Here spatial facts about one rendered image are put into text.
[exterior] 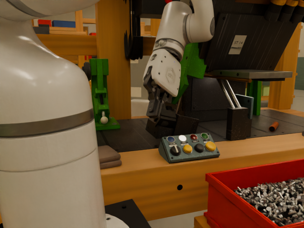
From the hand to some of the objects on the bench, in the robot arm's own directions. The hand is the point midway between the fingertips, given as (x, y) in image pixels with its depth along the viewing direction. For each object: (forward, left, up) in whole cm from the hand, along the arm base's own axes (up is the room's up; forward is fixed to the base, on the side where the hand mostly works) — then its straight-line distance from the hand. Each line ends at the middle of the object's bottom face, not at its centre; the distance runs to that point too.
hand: (154, 109), depth 66 cm
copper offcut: (+25, -51, -17) cm, 60 cm away
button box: (+4, -9, -18) cm, 21 cm away
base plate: (+36, -24, -17) cm, 47 cm away
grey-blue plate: (+22, -36, -16) cm, 45 cm away
